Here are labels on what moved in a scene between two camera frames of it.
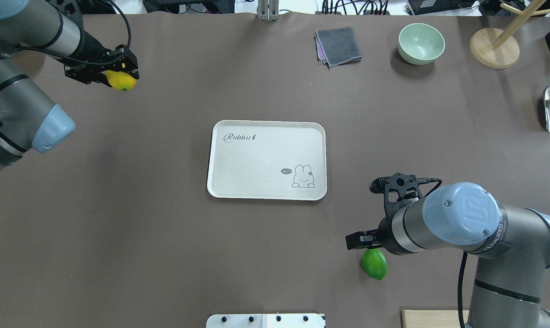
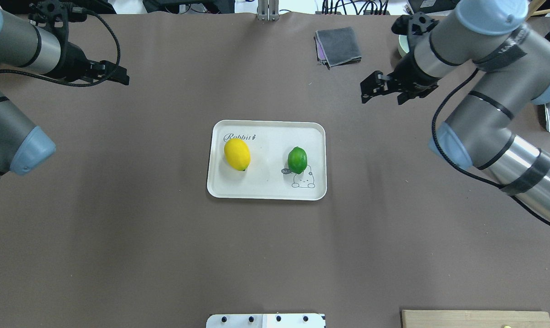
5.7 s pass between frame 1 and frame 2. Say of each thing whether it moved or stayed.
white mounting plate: stayed
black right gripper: moved
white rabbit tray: stayed
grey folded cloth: stayed
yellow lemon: moved
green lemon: moved
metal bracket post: stayed
